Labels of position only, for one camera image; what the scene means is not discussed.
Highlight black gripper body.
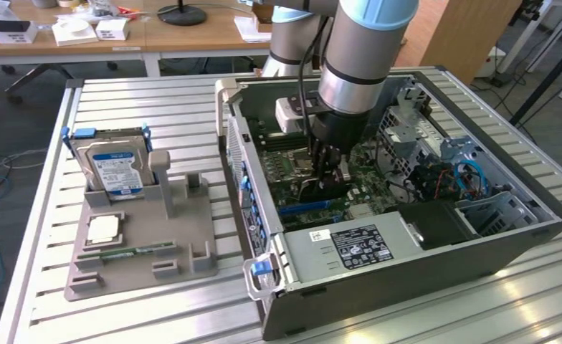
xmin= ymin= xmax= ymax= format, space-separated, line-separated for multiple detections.
xmin=309 ymin=110 xmax=366 ymax=158

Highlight low-profile graphics card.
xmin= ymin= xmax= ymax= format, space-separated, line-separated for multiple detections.
xmin=298 ymin=178 xmax=350 ymax=207

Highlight CPU socket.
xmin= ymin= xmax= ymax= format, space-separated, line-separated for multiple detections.
xmin=285 ymin=148 xmax=314 ymax=176

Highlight green motherboard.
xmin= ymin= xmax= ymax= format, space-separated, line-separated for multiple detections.
xmin=254 ymin=120 xmax=402 ymax=232

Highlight long expansion slot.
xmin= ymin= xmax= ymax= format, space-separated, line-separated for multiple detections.
xmin=278 ymin=200 xmax=336 ymax=216

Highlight silver drive cage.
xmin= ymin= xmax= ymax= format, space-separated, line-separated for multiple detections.
xmin=380 ymin=84 xmax=455 ymax=169

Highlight grey power supply unit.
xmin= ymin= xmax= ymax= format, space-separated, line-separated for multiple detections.
xmin=281 ymin=210 xmax=429 ymax=286

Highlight loose white papers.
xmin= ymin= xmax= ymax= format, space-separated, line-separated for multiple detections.
xmin=234 ymin=16 xmax=274 ymax=44

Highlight silver disk bay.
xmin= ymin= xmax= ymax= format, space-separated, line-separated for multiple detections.
xmin=455 ymin=191 xmax=541 ymax=238

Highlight open PC case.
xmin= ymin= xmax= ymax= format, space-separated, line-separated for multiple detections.
xmin=215 ymin=70 xmax=562 ymax=341

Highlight cardboard box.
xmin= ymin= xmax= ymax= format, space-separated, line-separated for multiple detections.
xmin=254 ymin=2 xmax=276 ymax=24

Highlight wooden cabinet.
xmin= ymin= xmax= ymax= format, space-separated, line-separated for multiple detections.
xmin=396 ymin=0 xmax=524 ymax=87

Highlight grey parts rack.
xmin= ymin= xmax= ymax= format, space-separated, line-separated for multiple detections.
xmin=64 ymin=150 xmax=221 ymax=302

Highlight hard disk with label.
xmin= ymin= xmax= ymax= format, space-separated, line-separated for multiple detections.
xmin=68 ymin=134 xmax=150 ymax=201

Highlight white table leg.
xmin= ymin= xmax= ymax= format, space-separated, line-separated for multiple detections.
xmin=496 ymin=0 xmax=557 ymax=72

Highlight black round lamp base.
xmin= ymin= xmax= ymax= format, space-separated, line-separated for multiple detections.
xmin=157 ymin=0 xmax=209 ymax=27

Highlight black slanted pole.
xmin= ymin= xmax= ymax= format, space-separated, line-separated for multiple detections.
xmin=511 ymin=34 xmax=562 ymax=126

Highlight green RAM stick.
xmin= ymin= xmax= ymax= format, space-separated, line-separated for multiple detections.
xmin=76 ymin=242 xmax=175 ymax=262

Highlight CPU with silver lid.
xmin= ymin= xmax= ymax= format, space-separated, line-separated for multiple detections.
xmin=83 ymin=214 xmax=123 ymax=248

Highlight blue disk caddy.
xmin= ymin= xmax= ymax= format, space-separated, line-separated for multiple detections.
xmin=60 ymin=123 xmax=154 ymax=161

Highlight small white box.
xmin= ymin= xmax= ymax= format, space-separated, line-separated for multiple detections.
xmin=95 ymin=18 xmax=130 ymax=41

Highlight white box round insert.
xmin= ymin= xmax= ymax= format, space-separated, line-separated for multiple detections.
xmin=51 ymin=17 xmax=99 ymax=47

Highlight black chair base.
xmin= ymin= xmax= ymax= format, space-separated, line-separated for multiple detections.
xmin=2 ymin=61 xmax=123 ymax=105

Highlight white box black lid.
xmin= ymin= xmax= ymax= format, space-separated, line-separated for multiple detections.
xmin=0 ymin=19 xmax=39 ymax=44

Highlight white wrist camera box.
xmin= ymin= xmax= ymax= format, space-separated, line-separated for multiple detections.
xmin=274 ymin=93 xmax=322 ymax=133

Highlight black wire bundle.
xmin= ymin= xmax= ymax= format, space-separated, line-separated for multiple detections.
xmin=376 ymin=141 xmax=436 ymax=205

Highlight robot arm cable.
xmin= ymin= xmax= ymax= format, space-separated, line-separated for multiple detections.
xmin=298 ymin=16 xmax=334 ymax=173

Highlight red wire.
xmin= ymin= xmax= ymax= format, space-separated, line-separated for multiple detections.
xmin=433 ymin=168 xmax=455 ymax=200

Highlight blue wire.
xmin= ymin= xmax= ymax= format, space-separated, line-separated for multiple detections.
xmin=455 ymin=160 xmax=492 ymax=197

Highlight wooden desk white frame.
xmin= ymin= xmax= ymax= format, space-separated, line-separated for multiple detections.
xmin=145 ymin=0 xmax=408 ymax=78
xmin=0 ymin=0 xmax=147 ymax=67

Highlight white floor cable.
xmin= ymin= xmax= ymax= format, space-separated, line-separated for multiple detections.
xmin=0 ymin=148 xmax=46 ymax=170

